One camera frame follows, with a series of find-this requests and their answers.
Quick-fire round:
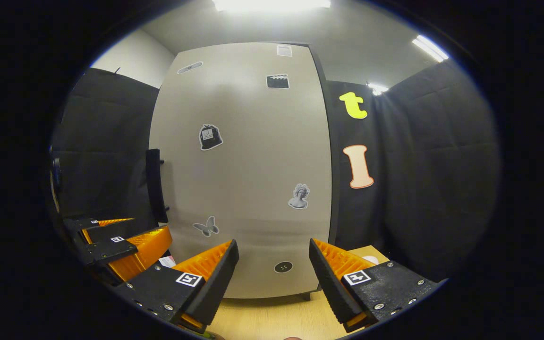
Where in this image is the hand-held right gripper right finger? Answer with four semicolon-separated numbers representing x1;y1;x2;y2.
309;238;442;333

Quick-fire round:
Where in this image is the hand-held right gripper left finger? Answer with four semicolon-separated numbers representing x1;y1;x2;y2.
114;238;240;334

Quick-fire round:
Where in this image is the black cabinet door handle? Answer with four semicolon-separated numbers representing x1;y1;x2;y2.
145;149;169;224

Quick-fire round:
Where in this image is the dark grey cabinet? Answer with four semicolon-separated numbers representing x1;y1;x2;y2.
145;40;344;303

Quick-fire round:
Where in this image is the black backdrop cloth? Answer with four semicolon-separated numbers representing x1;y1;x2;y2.
48;59;502;284

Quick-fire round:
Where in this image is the long ceiling light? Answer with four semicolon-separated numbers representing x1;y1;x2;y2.
412;34;450;63

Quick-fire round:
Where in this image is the large ceiling light panel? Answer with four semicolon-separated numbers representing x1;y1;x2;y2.
212;0;332;13

